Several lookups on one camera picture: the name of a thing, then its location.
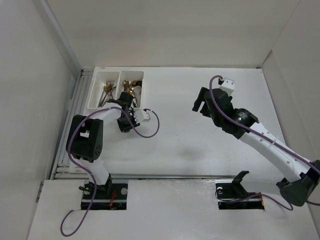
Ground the gold spoon green handle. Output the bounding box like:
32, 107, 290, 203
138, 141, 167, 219
123, 83, 134, 95

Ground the cream white spoon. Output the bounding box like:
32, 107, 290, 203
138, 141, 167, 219
133, 85, 142, 99

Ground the silver fork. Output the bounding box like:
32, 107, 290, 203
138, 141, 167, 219
97, 87, 106, 108

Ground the copper fork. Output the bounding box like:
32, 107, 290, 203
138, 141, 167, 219
97, 80, 114, 108

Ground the gold fork green handle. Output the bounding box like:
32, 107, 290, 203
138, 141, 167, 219
103, 84, 115, 105

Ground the black round spoon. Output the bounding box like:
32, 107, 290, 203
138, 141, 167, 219
135, 80, 143, 87

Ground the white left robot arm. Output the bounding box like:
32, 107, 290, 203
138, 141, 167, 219
66, 92, 140, 199

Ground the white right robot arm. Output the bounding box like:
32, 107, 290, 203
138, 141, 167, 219
192, 87, 320, 207

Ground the white left utensil tray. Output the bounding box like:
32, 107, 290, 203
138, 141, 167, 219
86, 70, 120, 110

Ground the white utensil tray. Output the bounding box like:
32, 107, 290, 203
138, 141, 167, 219
86, 70, 120, 110
115, 70, 145, 109

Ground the white right utensil tray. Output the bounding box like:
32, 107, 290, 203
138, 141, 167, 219
115, 70, 145, 109

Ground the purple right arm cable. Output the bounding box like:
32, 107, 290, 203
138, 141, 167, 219
208, 75, 320, 212

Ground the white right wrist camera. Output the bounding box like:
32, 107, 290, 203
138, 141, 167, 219
218, 77, 235, 96

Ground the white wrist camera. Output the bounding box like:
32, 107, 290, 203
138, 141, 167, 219
218, 77, 235, 96
133, 108, 151, 124

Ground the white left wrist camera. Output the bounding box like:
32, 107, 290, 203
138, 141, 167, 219
133, 108, 151, 124

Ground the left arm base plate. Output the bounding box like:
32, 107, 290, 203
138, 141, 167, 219
79, 182, 128, 211

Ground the aluminium rail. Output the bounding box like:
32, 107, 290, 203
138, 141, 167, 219
49, 172, 298, 181

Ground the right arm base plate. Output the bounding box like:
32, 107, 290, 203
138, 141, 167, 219
214, 170, 265, 210

